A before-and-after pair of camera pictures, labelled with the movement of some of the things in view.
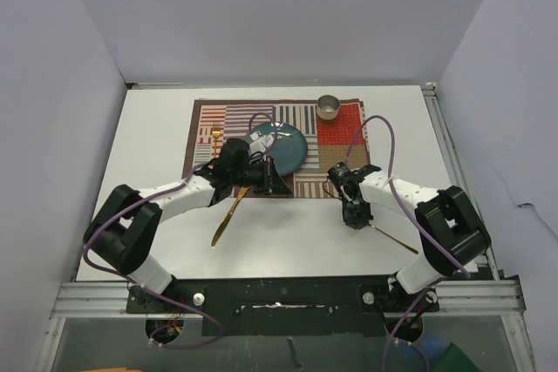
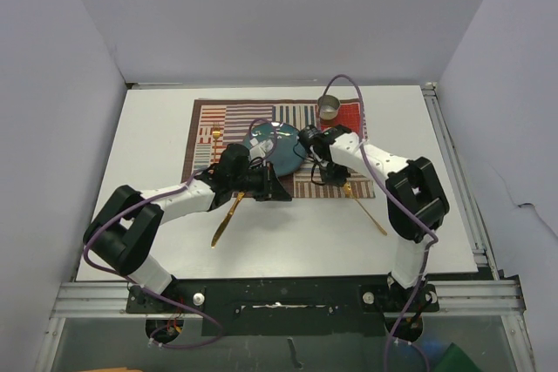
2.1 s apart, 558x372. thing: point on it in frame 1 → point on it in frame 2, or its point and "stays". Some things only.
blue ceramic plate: (289, 148) stays
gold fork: (215, 134) stays
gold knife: (241, 192) stays
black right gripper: (352, 220) → (336, 180)
